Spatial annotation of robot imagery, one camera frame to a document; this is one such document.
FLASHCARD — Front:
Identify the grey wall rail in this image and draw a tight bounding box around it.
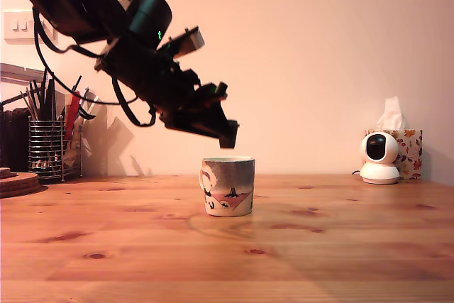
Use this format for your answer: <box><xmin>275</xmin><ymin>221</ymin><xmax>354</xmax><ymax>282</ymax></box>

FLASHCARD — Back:
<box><xmin>0</xmin><ymin>62</ymin><xmax>48</xmax><ymax>87</ymax></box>

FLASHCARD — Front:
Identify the white wall switch plate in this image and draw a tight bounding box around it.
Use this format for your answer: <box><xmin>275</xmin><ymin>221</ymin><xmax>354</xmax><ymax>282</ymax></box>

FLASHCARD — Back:
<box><xmin>2</xmin><ymin>11</ymin><xmax>57</xmax><ymax>45</ymax></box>

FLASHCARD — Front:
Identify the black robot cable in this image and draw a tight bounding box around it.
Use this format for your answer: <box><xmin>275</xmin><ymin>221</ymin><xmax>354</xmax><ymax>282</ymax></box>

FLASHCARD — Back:
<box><xmin>32</xmin><ymin>6</ymin><xmax>140</xmax><ymax>106</ymax></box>
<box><xmin>111</xmin><ymin>77</ymin><xmax>157</xmax><ymax>128</ymax></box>
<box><xmin>35</xmin><ymin>24</ymin><xmax>104</xmax><ymax>60</ymax></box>

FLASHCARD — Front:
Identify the red and white utensil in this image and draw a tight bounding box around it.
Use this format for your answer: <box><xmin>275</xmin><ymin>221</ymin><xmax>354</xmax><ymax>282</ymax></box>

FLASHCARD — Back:
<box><xmin>64</xmin><ymin>92</ymin><xmax>82</xmax><ymax>141</ymax></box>

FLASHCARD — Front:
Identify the tall black chopstick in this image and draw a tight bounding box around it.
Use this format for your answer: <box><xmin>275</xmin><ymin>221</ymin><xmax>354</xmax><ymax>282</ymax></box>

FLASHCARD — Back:
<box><xmin>50</xmin><ymin>77</ymin><xmax>57</xmax><ymax>122</ymax></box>
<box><xmin>40</xmin><ymin>68</ymin><xmax>49</xmax><ymax>121</ymax></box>

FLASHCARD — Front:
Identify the leaf print tissue box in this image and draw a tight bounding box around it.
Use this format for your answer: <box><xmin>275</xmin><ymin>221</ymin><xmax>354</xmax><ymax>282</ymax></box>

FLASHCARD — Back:
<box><xmin>364</xmin><ymin>128</ymin><xmax>423</xmax><ymax>180</ymax></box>

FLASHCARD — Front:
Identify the dark ribbed basket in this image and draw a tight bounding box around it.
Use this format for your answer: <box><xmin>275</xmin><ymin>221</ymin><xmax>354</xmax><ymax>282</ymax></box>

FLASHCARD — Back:
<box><xmin>0</xmin><ymin>94</ymin><xmax>31</xmax><ymax>173</ymax></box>

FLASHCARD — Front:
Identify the white tissue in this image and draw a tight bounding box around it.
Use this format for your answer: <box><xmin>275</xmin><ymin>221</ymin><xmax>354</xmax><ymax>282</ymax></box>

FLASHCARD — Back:
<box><xmin>376</xmin><ymin>96</ymin><xmax>406</xmax><ymax>131</ymax></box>

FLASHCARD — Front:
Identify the large round cork trivet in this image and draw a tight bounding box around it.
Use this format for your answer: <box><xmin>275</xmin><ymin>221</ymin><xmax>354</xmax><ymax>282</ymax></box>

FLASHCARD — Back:
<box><xmin>0</xmin><ymin>172</ymin><xmax>40</xmax><ymax>199</ymax></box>

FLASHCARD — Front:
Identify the painted ceramic coffee mug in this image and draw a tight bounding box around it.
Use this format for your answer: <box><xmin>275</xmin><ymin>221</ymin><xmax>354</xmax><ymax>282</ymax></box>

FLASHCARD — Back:
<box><xmin>197</xmin><ymin>155</ymin><xmax>256</xmax><ymax>217</ymax></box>

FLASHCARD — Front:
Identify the chrome wire utensil rack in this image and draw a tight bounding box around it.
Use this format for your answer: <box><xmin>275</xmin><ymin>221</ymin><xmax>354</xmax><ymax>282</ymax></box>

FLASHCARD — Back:
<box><xmin>27</xmin><ymin>117</ymin><xmax>84</xmax><ymax>184</ymax></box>

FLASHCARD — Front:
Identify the black curved utensil handle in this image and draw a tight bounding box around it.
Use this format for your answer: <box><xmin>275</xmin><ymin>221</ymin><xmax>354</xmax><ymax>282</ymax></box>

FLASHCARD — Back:
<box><xmin>77</xmin><ymin>99</ymin><xmax>97</xmax><ymax>122</ymax></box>

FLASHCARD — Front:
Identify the dark brown coffee capsule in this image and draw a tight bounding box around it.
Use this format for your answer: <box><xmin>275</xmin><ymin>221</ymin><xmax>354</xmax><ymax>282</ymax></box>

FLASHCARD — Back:
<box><xmin>218</xmin><ymin>121</ymin><xmax>240</xmax><ymax>150</ymax></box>

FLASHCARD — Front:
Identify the brown wooden chopstick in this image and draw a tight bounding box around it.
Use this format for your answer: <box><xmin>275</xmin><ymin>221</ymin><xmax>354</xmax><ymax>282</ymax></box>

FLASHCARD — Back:
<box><xmin>19</xmin><ymin>90</ymin><xmax>38</xmax><ymax>121</ymax></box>

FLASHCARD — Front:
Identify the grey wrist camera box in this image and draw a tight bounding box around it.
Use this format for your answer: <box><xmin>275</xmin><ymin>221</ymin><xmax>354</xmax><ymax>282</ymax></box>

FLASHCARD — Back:
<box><xmin>161</xmin><ymin>26</ymin><xmax>206</xmax><ymax>60</ymax></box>

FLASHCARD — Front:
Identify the small white round camera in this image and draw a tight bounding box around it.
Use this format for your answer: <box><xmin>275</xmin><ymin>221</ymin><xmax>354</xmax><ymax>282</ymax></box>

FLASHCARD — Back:
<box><xmin>359</xmin><ymin>131</ymin><xmax>401</xmax><ymax>186</ymax></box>

